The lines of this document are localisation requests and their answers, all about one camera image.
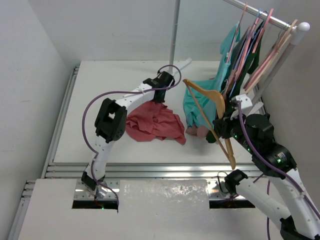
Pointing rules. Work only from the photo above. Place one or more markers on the dark green hanging garment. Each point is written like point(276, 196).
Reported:
point(236, 90)

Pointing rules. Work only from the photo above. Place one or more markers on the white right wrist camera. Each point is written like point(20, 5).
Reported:
point(245, 105)

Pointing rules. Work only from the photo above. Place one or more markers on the teal t-shirt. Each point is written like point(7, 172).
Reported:
point(190, 108)

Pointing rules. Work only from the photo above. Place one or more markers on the grey rack upright pole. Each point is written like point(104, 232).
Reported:
point(174, 31)

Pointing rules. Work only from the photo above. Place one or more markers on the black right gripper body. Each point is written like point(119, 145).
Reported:
point(231, 128)

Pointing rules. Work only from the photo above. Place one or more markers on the white rack corner post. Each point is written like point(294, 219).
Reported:
point(297, 35)

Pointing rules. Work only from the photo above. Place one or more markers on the light blue hanging garment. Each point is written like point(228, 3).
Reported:
point(209, 109)

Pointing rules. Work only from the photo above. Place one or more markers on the chrome hanging rail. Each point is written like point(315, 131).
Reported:
point(261, 14)

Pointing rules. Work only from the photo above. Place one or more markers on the pink hanger with blue hook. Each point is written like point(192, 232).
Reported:
point(249, 47)

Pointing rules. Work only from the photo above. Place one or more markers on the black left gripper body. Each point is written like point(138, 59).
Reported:
point(159, 95)

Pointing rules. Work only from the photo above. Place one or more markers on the pink empty hanger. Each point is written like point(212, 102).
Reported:
point(269, 58)

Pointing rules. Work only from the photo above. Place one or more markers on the beige pink garment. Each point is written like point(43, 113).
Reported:
point(200, 132)

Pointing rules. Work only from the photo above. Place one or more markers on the white rack base foot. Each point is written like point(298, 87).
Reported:
point(181, 65)

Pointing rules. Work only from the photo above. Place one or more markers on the beige empty hanger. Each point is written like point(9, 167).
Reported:
point(290, 29)

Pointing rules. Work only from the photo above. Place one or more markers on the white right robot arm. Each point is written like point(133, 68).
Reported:
point(297, 218)

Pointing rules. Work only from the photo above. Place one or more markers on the wooden clothes hanger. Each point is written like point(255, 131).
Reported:
point(217, 98)

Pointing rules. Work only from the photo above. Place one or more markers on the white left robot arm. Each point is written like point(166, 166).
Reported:
point(110, 123)

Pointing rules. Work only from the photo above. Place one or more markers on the salmon red t-shirt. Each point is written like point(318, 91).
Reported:
point(153, 120)

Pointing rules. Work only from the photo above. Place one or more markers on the aluminium frame rail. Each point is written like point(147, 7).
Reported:
point(165, 189)

